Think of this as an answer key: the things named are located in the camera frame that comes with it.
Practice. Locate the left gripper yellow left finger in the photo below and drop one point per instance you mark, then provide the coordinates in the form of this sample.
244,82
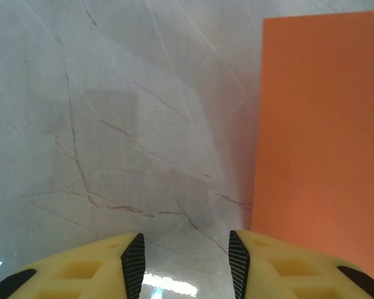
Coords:
81,271

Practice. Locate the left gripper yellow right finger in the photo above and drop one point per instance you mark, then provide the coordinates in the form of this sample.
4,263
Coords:
299,274

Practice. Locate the orange cloth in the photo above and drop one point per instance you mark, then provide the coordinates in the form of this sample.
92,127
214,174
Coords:
324,124

